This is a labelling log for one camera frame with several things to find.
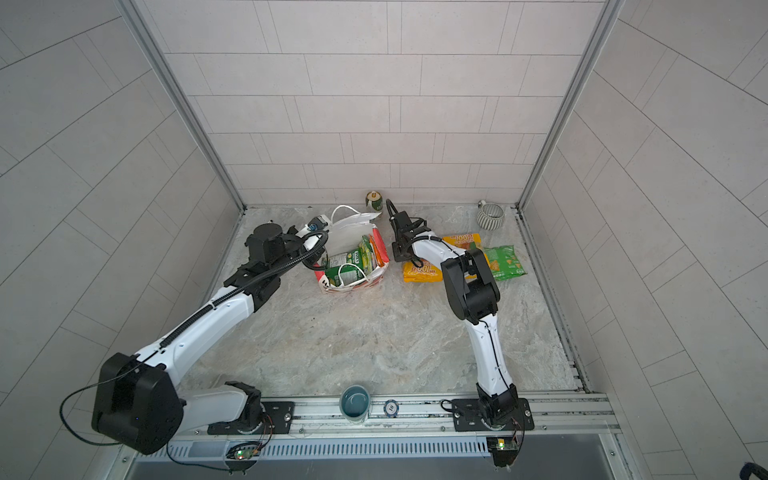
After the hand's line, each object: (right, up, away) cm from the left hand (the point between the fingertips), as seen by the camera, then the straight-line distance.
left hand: (331, 224), depth 78 cm
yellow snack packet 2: (+40, -5, +21) cm, 45 cm away
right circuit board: (+42, -52, -10) cm, 68 cm away
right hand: (+20, -9, +27) cm, 35 cm away
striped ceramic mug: (+53, +4, +34) cm, 63 cm away
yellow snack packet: (+27, -15, +14) cm, 34 cm away
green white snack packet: (+7, -10, +13) cm, 17 cm away
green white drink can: (+10, +9, +27) cm, 30 cm away
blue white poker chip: (+16, -46, -5) cm, 49 cm away
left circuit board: (-16, -52, -13) cm, 56 cm away
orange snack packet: (+12, -10, +9) cm, 18 cm away
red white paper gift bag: (+8, 0, +5) cm, 9 cm away
